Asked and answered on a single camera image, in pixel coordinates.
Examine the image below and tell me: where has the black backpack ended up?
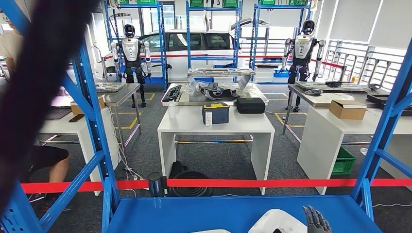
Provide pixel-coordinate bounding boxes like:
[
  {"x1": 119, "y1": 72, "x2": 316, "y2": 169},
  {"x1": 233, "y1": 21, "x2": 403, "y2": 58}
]
[{"x1": 169, "y1": 161, "x2": 189, "y2": 179}]

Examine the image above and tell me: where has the cardboard box with white label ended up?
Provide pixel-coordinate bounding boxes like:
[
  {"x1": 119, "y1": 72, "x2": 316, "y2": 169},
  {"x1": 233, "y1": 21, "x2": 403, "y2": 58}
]
[{"x1": 329, "y1": 99, "x2": 368, "y2": 120}]

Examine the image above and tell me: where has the stainless steel table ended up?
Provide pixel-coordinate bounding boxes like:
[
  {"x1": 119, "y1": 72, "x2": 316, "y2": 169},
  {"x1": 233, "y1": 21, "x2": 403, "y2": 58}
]
[
  {"x1": 96, "y1": 83, "x2": 142, "y2": 155},
  {"x1": 282, "y1": 83, "x2": 392, "y2": 144},
  {"x1": 160, "y1": 83, "x2": 269, "y2": 144}
]

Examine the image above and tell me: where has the grey moulded car part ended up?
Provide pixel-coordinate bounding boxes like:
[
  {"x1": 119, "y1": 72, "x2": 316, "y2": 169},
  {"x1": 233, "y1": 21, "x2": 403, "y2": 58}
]
[{"x1": 200, "y1": 82, "x2": 240, "y2": 100}]

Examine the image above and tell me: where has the dark stanchion post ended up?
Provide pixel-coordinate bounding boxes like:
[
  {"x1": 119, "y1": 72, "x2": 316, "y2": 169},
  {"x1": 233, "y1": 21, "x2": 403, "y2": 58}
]
[{"x1": 147, "y1": 172, "x2": 168, "y2": 198}]

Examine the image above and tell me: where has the small cardboard box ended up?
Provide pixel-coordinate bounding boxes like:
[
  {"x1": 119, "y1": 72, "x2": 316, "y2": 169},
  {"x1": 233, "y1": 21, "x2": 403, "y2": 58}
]
[{"x1": 70, "y1": 95, "x2": 106, "y2": 116}]

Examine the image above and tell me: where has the black hanging cable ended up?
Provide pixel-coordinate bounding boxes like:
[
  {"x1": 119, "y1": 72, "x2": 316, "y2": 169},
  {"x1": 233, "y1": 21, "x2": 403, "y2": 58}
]
[{"x1": 0, "y1": 0, "x2": 100, "y2": 211}]

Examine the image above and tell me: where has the silver metal fixture plate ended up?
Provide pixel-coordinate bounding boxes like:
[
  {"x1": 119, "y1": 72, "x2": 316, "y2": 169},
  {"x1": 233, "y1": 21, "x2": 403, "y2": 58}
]
[{"x1": 187, "y1": 67, "x2": 257, "y2": 91}]

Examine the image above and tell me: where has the white metal railing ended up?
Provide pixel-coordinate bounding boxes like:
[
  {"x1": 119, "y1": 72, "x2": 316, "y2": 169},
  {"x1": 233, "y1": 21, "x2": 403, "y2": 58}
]
[{"x1": 322, "y1": 38, "x2": 410, "y2": 92}]

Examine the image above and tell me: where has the black slotted tray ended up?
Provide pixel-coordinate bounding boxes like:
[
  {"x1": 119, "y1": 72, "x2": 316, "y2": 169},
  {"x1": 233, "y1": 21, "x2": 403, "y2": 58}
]
[{"x1": 161, "y1": 84, "x2": 183, "y2": 103}]

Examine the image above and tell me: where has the black silver humanoid robot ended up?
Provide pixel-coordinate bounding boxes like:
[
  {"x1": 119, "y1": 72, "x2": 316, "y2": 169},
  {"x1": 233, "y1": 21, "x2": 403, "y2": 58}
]
[
  {"x1": 280, "y1": 19, "x2": 326, "y2": 113},
  {"x1": 110, "y1": 24, "x2": 152, "y2": 108}
]

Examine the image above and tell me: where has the black hard case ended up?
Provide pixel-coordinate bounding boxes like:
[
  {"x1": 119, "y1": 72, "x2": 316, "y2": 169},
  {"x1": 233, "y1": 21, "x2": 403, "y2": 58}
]
[{"x1": 236, "y1": 97, "x2": 266, "y2": 115}]

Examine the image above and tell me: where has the white car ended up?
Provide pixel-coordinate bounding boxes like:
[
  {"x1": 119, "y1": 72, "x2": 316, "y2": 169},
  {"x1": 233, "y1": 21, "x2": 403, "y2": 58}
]
[{"x1": 95, "y1": 17, "x2": 270, "y2": 83}]

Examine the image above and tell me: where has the black round bin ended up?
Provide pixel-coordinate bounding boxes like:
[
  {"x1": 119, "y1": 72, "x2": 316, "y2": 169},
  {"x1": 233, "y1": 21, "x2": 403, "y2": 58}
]
[{"x1": 168, "y1": 171, "x2": 213, "y2": 198}]

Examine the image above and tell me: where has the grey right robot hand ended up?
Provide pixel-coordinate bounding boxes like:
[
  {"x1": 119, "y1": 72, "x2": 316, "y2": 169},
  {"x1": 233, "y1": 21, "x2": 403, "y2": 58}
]
[{"x1": 302, "y1": 205, "x2": 332, "y2": 233}]

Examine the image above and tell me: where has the person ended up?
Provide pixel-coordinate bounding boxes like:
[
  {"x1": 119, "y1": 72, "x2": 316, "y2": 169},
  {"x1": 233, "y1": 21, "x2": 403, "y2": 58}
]
[
  {"x1": 17, "y1": 145, "x2": 71, "y2": 215},
  {"x1": 0, "y1": 12, "x2": 25, "y2": 78}
]

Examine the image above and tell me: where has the black flat tray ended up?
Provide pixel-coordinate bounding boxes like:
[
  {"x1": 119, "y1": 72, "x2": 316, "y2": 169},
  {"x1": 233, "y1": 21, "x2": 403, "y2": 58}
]
[{"x1": 367, "y1": 93, "x2": 412, "y2": 117}]

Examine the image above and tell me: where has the white panel desk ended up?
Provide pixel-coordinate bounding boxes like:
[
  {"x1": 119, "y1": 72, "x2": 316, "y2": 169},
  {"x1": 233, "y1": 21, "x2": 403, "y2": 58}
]
[
  {"x1": 296, "y1": 106, "x2": 412, "y2": 196},
  {"x1": 157, "y1": 105, "x2": 276, "y2": 196},
  {"x1": 38, "y1": 107, "x2": 120, "y2": 196}
]

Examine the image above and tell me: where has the blue yellow tool bag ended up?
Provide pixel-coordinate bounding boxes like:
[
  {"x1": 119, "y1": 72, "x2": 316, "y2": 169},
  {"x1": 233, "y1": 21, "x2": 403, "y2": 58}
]
[{"x1": 202, "y1": 102, "x2": 230, "y2": 125}]

